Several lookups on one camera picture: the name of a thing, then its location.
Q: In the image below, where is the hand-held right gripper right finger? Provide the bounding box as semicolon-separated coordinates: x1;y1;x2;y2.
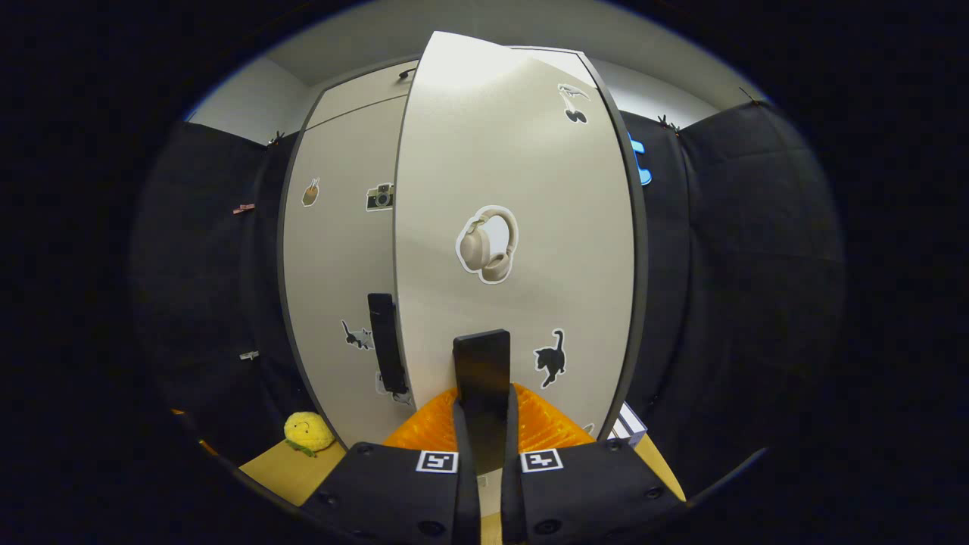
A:
501;384;686;545

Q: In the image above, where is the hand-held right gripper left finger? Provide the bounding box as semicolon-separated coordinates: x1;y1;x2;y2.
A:
301;386;481;545

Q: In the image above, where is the black door handle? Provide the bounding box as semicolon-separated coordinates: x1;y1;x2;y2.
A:
453;329;511;476
367;293;410;394

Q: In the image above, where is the grey shoe cabinet door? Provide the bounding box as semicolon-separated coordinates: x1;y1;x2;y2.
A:
280;95;410;447
392;30;637;444

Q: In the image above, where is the grey double-door shoe cabinet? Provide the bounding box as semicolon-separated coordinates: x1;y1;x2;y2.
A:
276;45;650;455

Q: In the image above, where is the grey cabinet drawer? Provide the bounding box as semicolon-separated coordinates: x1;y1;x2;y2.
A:
307;59;421;129

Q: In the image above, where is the yellow plush toy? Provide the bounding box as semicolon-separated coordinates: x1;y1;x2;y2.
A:
284;412;336;458

